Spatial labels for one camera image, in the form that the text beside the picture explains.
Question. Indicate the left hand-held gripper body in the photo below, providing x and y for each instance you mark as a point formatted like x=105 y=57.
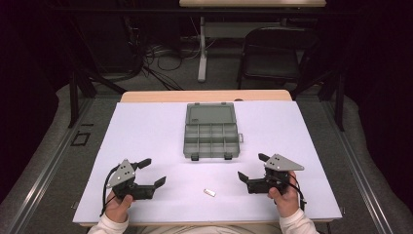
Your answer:
x=122 y=174

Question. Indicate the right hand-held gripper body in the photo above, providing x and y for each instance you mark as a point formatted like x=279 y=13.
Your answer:
x=279 y=164

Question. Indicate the small silver metal piece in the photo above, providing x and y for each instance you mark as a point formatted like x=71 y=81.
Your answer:
x=209 y=192

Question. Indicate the black folding chair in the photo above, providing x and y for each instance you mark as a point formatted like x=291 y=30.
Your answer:
x=272 y=61

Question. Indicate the black floor outlet frame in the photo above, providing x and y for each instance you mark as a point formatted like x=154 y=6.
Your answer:
x=80 y=139

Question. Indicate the person's left hand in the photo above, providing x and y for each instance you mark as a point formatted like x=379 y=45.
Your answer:
x=117 y=208

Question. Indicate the wooden table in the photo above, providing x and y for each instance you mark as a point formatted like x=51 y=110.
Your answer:
x=195 y=96

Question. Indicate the grey compartment storage box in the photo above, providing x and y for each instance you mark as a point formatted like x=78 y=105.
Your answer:
x=211 y=131

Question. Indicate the black metal stand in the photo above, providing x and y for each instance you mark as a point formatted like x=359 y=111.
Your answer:
x=339 y=97
x=74 y=97

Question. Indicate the white-legged background table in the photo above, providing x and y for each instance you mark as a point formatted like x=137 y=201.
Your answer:
x=202 y=61

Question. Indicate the white table mat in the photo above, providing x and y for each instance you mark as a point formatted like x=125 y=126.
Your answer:
x=156 y=130

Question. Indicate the person's right hand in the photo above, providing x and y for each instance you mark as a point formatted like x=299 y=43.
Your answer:
x=286 y=202

